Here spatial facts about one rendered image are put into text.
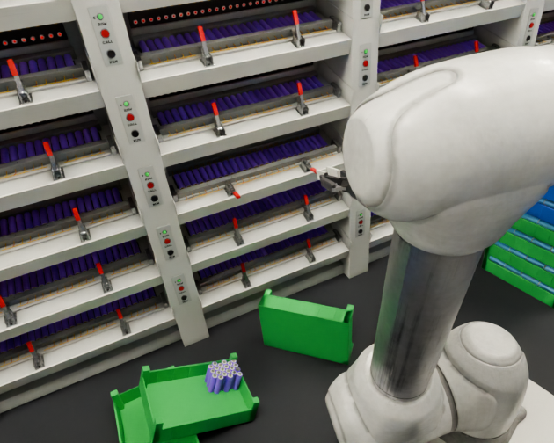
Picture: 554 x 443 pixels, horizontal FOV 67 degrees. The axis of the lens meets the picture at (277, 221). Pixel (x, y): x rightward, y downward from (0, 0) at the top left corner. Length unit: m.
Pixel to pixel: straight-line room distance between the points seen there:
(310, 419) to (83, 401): 0.74
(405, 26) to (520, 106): 1.08
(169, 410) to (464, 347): 0.84
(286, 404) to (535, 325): 0.90
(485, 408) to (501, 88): 0.65
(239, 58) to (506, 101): 0.89
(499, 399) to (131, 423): 1.04
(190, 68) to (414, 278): 0.82
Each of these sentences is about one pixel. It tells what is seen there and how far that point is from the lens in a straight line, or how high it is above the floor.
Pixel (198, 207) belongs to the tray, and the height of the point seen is 0.54.
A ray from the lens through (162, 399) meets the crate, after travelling 1.37.
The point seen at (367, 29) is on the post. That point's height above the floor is 0.94.
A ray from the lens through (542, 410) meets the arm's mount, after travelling 1.18.
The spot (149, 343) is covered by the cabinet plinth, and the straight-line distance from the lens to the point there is 1.60.
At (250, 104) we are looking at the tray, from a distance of 1.29.
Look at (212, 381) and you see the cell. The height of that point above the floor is 0.08.
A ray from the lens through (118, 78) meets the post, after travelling 1.10.
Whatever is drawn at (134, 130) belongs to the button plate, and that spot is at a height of 0.81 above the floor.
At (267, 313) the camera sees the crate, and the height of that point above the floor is 0.17.
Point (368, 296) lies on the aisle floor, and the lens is 1.69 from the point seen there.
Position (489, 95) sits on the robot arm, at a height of 1.07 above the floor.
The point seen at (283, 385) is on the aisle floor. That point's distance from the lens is 1.43.
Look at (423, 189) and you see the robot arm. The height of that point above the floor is 1.01.
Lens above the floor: 1.19
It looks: 34 degrees down
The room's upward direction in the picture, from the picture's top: 6 degrees counter-clockwise
